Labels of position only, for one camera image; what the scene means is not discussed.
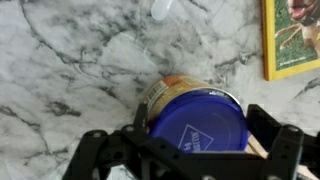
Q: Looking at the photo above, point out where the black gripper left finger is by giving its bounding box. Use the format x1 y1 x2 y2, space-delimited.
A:
133 102 149 133

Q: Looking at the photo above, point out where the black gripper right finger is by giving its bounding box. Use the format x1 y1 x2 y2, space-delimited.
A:
245 103 283 152

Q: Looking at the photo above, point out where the blue lidded tin can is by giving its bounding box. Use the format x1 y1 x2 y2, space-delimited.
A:
143 73 251 155

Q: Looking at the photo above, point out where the translucent plastic measuring spoon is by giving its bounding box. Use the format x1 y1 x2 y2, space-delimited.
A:
150 0 175 21

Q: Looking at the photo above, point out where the wooden block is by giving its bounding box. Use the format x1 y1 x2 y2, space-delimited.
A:
247 133 270 160

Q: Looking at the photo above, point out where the yellow dog picture book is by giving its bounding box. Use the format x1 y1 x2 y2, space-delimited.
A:
260 0 320 82

